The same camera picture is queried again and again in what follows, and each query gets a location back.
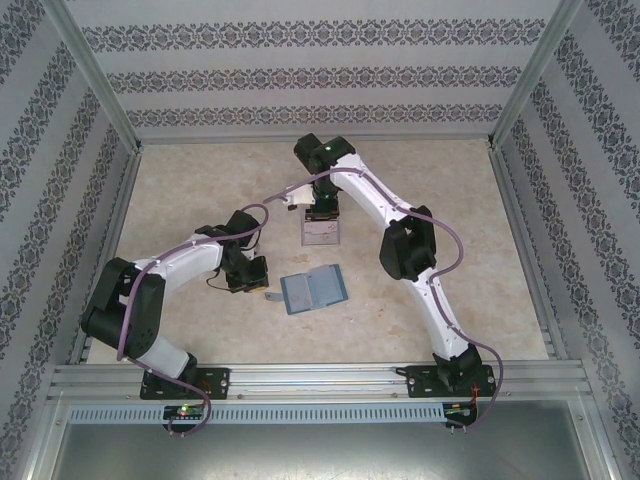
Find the clear plastic tray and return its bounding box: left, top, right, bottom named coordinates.
left=298, top=212, right=342, bottom=247

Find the teal card holder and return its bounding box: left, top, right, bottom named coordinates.
left=264, top=263, right=348, bottom=316

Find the left controller circuit board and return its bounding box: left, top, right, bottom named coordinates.
left=163, top=404, right=207, bottom=421

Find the grey metal sheet panel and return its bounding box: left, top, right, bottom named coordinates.
left=49, top=422, right=616, bottom=480

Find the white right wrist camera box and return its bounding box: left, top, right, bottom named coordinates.
left=283, top=184, right=314, bottom=207

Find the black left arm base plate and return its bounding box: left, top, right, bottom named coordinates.
left=139, top=367, right=232, bottom=401

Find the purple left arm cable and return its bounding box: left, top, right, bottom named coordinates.
left=115, top=202, right=272, bottom=437

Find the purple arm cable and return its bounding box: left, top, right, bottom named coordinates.
left=264, top=168, right=503, bottom=436
left=115, top=202, right=272, bottom=437

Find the aluminium mounting rail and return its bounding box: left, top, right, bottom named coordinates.
left=49, top=363, right=589, bottom=401

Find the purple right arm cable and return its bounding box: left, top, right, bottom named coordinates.
left=264, top=168, right=503, bottom=436

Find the grey slotted cable duct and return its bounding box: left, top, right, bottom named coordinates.
left=67, top=403, right=446, bottom=424

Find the aluminium table side rail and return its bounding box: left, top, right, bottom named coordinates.
left=488, top=149, right=569, bottom=362
left=67, top=149, right=144, bottom=366

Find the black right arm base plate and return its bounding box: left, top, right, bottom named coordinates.
left=407, top=364, right=499, bottom=400

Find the aluminium frame post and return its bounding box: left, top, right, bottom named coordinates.
left=485, top=0, right=586, bottom=151
left=39, top=0, right=146, bottom=154

